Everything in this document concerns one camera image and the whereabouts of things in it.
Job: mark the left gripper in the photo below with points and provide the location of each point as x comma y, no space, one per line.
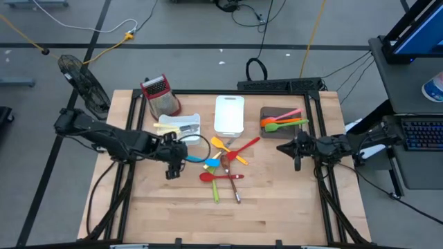
173,150

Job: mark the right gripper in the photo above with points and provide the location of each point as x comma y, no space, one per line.
316,147

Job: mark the red silicone spoon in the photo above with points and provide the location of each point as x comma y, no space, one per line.
206,177

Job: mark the green silicone spatula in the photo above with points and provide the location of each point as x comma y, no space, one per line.
271,128

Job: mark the blue silicone spatula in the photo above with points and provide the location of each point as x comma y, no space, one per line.
212,162

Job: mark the orange silicone spatula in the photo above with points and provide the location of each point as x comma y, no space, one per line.
268,122

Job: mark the pink silicone spatula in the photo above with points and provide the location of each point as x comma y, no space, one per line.
290,113

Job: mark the yellow silicone spatula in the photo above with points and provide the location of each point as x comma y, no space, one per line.
216,142

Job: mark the brown wooden spoon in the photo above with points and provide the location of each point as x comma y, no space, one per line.
225,160

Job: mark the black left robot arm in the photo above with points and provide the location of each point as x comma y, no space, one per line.
114,136

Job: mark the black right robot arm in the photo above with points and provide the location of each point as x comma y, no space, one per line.
380,133

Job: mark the white plastic bin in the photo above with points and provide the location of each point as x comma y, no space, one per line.
228,117
188,140

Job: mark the grey translucent plastic bin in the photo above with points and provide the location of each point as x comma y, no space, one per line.
280,112

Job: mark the lime green silicone spoon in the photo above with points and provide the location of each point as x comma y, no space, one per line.
215,190

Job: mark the black perforated metal box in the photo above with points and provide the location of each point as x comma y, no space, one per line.
277,84

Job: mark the black floor fan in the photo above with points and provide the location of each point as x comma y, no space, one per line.
86,90

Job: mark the grey side desk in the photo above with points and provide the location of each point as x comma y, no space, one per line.
398,90

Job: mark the black backlit keyboard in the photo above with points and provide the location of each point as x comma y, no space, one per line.
422,135

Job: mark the black monitor stand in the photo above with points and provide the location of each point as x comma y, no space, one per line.
391,52

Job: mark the white blue wipes canister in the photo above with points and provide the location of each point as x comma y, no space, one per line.
434,90

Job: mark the computer monitor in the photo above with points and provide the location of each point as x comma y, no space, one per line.
422,34

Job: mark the black chair wheel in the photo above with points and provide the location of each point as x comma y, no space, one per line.
5,115

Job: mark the grey metal desk foot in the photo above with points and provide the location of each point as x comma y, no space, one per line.
17,81
34,3

